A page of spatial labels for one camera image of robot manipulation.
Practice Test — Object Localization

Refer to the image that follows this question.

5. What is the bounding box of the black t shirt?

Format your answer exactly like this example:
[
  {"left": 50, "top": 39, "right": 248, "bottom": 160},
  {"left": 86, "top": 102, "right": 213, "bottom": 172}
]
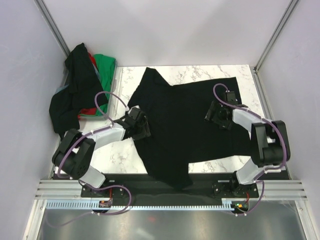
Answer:
[
  {"left": 128, "top": 68, "right": 250, "bottom": 190},
  {"left": 49, "top": 43, "right": 103, "bottom": 139}
]

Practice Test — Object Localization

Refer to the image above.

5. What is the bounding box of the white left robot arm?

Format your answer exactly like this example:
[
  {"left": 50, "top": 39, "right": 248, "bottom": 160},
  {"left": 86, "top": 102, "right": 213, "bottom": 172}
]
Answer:
[{"left": 52, "top": 107, "right": 151, "bottom": 197}]

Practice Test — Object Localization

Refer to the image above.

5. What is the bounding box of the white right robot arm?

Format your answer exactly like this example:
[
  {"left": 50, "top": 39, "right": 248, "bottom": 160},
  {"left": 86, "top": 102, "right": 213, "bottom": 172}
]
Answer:
[{"left": 204, "top": 90, "right": 290, "bottom": 197}]

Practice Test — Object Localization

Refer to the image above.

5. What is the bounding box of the clear plastic bin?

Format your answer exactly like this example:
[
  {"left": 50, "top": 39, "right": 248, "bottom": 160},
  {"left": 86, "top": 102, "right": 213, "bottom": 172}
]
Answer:
[{"left": 56, "top": 58, "right": 119, "bottom": 121}]

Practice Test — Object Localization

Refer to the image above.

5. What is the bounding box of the green t shirt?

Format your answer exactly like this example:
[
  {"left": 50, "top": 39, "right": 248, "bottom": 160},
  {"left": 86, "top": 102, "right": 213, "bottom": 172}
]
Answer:
[{"left": 93, "top": 53, "right": 116, "bottom": 92}]

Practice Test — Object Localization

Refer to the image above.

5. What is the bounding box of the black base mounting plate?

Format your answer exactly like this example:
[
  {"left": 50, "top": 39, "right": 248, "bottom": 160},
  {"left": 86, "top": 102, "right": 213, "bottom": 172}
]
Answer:
[{"left": 81, "top": 173, "right": 259, "bottom": 206}]

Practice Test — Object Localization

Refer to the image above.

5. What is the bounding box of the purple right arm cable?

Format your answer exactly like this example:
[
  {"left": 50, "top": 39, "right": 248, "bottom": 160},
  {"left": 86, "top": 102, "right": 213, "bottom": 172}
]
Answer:
[{"left": 212, "top": 83, "right": 287, "bottom": 217}]

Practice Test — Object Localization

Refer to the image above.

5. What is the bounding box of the white slotted cable duct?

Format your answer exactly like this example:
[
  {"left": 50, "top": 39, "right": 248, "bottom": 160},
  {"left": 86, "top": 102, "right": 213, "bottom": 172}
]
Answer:
[{"left": 45, "top": 198, "right": 249, "bottom": 211}]

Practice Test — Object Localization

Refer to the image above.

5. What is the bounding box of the aluminium front rail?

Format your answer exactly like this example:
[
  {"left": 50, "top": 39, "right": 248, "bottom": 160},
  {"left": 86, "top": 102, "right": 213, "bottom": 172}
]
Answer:
[{"left": 35, "top": 180, "right": 307, "bottom": 201}]

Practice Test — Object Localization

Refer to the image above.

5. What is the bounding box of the right aluminium frame post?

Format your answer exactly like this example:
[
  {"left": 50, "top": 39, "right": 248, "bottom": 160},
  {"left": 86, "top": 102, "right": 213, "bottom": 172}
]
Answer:
[{"left": 252, "top": 0, "right": 300, "bottom": 74}]

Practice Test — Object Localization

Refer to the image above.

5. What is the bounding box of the aluminium frame post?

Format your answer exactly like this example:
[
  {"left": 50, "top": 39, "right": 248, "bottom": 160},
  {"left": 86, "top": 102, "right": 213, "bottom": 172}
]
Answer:
[
  {"left": 34, "top": 0, "right": 70, "bottom": 57},
  {"left": 252, "top": 0, "right": 300, "bottom": 74}
]

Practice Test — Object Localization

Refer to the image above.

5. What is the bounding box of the left aluminium frame post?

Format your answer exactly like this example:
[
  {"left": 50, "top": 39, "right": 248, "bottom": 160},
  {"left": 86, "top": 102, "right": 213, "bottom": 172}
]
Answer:
[{"left": 34, "top": 0, "right": 70, "bottom": 57}]

